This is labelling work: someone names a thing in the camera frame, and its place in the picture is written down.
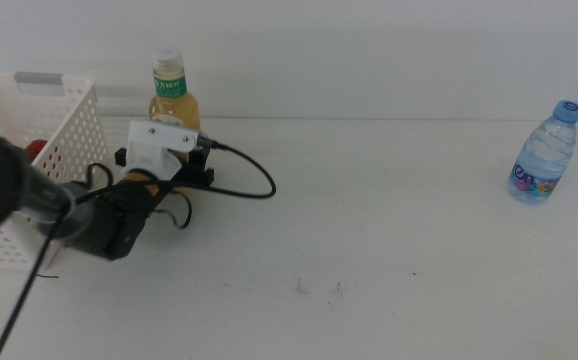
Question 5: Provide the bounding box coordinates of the yellow tea bottle white cap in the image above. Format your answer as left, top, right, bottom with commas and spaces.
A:
148, 47, 203, 166

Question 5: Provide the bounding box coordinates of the red cola can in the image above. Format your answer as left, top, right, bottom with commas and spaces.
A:
24, 139, 50, 164

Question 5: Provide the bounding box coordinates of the clear water bottle blue cap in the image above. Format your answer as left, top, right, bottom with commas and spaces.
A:
507, 99, 578, 205

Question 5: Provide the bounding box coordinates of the thick black camera cable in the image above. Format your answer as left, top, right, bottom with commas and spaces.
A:
0, 134, 277, 360

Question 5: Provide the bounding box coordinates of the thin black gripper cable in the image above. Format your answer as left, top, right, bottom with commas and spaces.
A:
86, 162, 193, 230

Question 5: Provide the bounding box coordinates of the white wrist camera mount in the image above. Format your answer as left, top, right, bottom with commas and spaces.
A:
121, 118, 203, 182

